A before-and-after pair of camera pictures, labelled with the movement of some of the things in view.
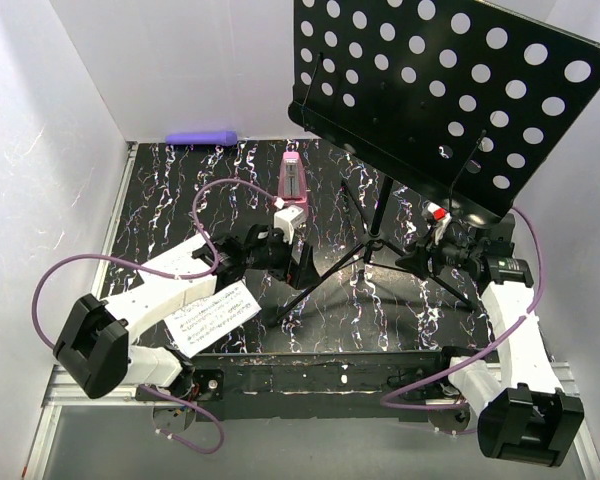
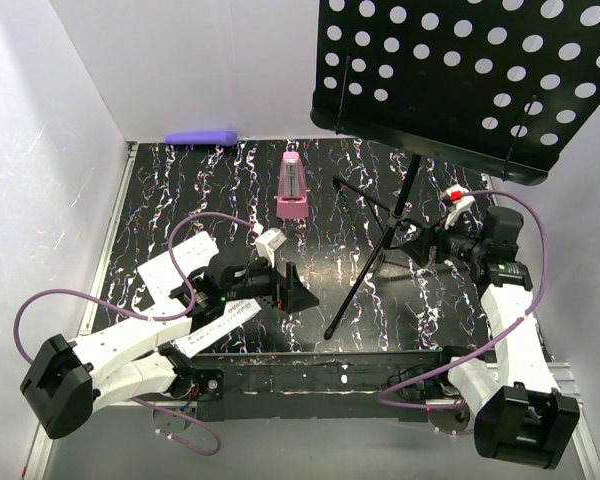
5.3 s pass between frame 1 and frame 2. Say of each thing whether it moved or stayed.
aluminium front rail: stayed
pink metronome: stayed
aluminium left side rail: stayed
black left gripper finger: moved
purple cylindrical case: stayed
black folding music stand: moved
